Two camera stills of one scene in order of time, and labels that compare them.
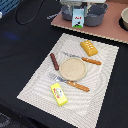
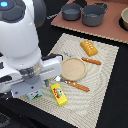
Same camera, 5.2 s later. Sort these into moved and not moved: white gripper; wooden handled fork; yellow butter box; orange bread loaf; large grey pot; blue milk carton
Moved: white gripper; blue milk carton
Not moved: orange bread loaf; large grey pot; wooden handled fork; yellow butter box
